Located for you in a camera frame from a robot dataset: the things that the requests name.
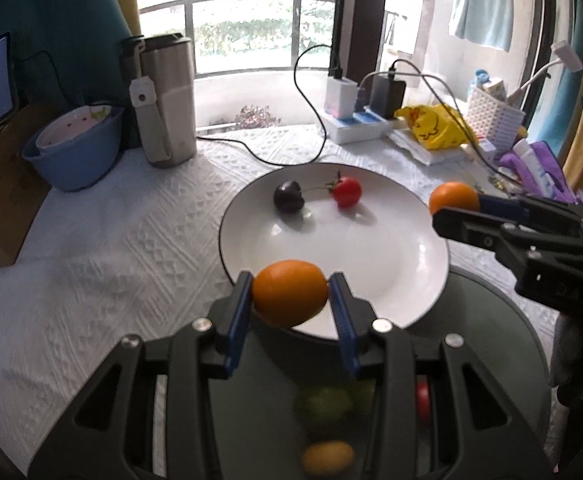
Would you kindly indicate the red cherry tomato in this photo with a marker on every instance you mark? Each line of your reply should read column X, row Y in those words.
column 347, row 191

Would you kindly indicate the black charger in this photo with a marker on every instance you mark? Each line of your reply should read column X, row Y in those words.
column 386, row 96

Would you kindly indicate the yellow duck print bag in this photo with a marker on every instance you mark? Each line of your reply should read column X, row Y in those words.
column 436, row 127

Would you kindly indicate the large orange kumquat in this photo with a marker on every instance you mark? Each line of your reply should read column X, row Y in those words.
column 290, row 292

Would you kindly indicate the red fruit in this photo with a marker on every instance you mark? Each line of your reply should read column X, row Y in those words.
column 424, row 400

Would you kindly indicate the white textured tablecloth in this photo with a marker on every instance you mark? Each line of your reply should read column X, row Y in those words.
column 121, row 270

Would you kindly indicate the white paper stack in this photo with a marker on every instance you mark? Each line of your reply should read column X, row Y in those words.
column 424, row 150

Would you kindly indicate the white power strip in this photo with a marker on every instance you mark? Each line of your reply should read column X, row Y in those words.
column 356, row 127

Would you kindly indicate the person's right hand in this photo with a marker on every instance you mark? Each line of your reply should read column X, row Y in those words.
column 571, row 350

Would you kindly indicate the purple pouch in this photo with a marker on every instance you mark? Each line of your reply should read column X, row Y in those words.
column 536, row 170

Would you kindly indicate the light blue hanging towel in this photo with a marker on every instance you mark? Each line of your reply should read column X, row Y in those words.
column 481, row 5

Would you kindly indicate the green fruit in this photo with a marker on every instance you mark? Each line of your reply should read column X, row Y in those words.
column 324, row 401

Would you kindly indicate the white charger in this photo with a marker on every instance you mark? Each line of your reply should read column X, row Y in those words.
column 341, row 94

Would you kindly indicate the blue plastic basin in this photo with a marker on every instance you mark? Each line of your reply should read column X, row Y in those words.
column 78, row 157

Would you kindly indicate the pink white bowl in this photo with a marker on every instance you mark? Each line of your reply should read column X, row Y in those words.
column 76, row 127

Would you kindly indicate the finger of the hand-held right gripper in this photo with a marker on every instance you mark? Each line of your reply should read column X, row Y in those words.
column 501, row 206
column 464, row 227

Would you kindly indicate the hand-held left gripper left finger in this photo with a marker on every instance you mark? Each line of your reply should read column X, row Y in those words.
column 235, row 321

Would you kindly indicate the white plastic basket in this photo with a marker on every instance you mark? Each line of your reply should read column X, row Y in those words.
column 494, row 112

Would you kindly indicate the dark green round tray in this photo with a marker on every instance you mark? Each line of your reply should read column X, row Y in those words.
column 491, row 330

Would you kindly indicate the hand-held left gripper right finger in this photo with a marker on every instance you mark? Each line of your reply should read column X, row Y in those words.
column 344, row 327

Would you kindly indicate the white gooseneck lamp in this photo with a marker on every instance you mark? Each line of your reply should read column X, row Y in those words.
column 546, row 72

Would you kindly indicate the white round plate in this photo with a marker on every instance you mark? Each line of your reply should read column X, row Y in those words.
column 351, row 255

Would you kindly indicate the blue bottle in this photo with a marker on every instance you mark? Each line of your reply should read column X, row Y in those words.
column 479, row 80

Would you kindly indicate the dark cherry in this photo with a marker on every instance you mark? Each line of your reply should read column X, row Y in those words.
column 288, row 196

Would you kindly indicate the balcony railing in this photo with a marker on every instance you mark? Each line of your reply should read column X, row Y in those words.
column 251, row 5

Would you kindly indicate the teal curtain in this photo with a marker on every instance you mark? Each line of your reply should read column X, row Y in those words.
column 46, row 25

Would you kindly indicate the steel thermos mug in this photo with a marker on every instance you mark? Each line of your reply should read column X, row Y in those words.
column 166, row 100

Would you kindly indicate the small orange kumquat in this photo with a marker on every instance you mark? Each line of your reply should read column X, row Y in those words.
column 452, row 199

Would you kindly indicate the yellow-orange kumquat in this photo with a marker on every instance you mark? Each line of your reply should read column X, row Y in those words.
column 327, row 458

